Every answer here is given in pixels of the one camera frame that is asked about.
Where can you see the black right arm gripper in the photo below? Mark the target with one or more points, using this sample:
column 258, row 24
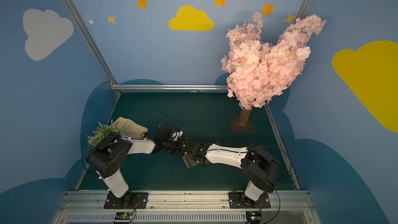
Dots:
column 189, row 156

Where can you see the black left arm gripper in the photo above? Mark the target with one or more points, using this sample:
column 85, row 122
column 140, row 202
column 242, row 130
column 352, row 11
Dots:
column 173, row 144

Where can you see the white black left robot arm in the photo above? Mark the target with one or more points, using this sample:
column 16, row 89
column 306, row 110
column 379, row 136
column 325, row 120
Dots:
column 110, row 153

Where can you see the rusty tree trunk pole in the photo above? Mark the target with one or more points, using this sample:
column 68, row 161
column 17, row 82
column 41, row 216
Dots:
column 243, row 117

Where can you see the small green potted plant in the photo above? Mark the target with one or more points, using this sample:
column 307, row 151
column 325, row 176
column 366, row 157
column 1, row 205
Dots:
column 101, row 131

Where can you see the right controller board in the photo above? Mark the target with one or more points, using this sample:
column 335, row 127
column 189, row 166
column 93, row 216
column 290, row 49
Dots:
column 253, row 218

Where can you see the controller board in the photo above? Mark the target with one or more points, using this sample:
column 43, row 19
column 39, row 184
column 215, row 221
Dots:
column 123, row 217
column 253, row 218

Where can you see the left controller board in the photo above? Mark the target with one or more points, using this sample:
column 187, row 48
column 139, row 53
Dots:
column 123, row 217

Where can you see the pink blossom artificial tree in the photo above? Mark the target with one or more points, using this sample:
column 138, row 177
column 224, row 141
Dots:
column 260, row 70

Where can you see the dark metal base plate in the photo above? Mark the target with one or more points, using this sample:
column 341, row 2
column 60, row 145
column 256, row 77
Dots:
column 236, row 128

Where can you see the aluminium back frame bar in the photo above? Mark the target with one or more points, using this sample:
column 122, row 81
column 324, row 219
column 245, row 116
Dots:
column 166, row 88

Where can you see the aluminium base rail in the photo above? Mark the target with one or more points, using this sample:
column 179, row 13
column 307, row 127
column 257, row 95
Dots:
column 189, row 207

